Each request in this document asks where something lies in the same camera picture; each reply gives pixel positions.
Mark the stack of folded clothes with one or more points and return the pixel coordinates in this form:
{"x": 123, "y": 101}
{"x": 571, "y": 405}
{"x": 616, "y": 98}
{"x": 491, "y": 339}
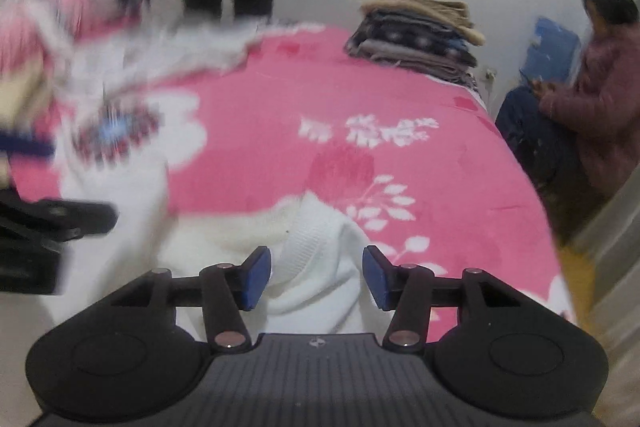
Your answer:
{"x": 415, "y": 37}

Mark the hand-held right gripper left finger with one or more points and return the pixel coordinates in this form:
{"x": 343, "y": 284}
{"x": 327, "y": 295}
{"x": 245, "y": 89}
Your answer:
{"x": 255, "y": 279}

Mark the white thin garment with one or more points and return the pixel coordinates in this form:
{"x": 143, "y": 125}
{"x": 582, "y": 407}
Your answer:
{"x": 190, "y": 47}

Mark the white sweatshirt with orange outline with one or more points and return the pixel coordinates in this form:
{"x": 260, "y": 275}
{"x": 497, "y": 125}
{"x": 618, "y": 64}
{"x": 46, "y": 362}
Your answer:
{"x": 310, "y": 247}

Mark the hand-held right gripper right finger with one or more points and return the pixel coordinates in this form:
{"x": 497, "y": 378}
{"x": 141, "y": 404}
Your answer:
{"x": 377, "y": 279}

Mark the pink floral blanket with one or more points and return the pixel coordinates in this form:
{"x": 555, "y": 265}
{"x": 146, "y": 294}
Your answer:
{"x": 280, "y": 142}

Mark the blue bag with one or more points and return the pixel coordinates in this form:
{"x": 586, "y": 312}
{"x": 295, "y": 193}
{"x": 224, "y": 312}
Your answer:
{"x": 550, "y": 52}

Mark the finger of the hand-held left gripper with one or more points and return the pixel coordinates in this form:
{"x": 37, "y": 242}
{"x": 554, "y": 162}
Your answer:
{"x": 75, "y": 218}

